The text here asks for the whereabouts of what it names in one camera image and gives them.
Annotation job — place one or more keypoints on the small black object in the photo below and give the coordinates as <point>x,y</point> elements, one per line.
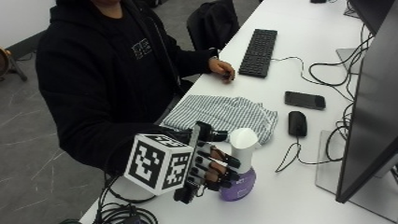
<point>226,75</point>

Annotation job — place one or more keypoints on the purple spray bottle white top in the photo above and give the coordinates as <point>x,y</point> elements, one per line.
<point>242,183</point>

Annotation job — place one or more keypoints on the striped grey white cloth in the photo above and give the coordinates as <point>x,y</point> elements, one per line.
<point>224,113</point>

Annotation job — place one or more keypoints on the black keyboard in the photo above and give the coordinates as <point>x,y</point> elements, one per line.
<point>258,53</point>

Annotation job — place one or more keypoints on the black office chair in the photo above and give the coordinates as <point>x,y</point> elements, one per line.
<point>212,26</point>

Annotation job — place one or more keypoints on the white cube with black markers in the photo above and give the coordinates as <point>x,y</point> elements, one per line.
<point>155,163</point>

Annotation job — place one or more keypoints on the black smartphone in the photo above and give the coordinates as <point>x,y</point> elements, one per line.
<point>305,100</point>

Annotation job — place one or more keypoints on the black computer mouse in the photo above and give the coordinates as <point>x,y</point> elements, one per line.
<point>297,123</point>

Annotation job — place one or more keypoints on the grey monitor stand base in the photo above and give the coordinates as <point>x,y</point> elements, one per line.
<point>346,57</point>
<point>328,161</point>

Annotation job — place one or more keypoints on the the person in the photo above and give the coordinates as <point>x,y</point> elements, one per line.
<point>104,81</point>

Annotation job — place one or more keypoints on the large dark computer monitor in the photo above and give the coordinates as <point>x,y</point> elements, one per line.
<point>369,118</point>

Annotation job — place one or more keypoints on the brown wooden object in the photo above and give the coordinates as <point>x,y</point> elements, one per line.
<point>3,62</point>

